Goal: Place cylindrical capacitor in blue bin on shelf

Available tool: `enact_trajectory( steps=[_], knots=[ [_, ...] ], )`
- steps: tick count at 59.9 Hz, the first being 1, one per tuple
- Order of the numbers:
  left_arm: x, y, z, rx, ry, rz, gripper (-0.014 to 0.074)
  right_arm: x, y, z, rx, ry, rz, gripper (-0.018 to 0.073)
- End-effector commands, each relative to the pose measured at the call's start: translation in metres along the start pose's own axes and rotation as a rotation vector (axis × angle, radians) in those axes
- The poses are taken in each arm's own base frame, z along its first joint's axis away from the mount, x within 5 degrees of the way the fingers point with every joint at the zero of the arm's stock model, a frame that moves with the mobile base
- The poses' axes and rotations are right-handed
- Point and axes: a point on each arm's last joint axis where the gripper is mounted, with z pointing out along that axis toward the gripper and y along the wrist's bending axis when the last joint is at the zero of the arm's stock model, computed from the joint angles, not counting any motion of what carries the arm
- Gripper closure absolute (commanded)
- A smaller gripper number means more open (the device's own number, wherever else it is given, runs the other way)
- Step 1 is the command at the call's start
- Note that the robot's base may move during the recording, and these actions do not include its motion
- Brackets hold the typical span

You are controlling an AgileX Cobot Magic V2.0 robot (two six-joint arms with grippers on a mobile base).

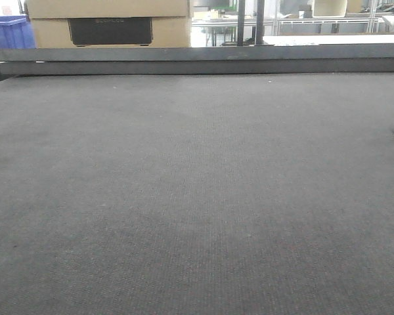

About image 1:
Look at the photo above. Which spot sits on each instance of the dark grey table mat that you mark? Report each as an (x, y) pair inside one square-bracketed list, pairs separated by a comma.
[(139, 194)]

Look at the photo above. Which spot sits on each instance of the cardboard box with black window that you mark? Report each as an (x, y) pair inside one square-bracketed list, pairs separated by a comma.
[(139, 32)]

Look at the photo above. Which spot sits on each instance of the beige open box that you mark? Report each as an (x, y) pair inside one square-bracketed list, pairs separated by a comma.
[(329, 8)]

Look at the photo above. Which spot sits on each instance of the dark grey lower board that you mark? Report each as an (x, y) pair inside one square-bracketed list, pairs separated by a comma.
[(200, 67)]

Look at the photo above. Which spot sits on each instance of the dark grey board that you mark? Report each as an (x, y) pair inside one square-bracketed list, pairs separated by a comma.
[(200, 67), (264, 52)]

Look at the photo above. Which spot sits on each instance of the upper cardboard box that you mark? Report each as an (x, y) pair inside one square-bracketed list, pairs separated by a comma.
[(42, 9)]

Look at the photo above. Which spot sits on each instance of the dark grey upper board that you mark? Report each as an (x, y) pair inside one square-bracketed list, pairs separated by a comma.
[(264, 52)]

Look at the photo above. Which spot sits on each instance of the blue plastic crate background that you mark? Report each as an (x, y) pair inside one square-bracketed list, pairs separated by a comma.
[(16, 33)]

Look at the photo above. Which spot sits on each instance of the white table top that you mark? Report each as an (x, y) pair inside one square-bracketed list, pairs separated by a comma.
[(312, 40)]

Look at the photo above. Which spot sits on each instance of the black vertical post left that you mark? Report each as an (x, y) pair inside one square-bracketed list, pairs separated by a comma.
[(241, 23)]

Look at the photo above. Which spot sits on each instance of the black vertical post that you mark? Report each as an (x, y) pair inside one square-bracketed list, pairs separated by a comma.
[(241, 23), (259, 29)]

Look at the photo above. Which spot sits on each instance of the black vertical post right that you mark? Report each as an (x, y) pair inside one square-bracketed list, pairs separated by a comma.
[(259, 29)]

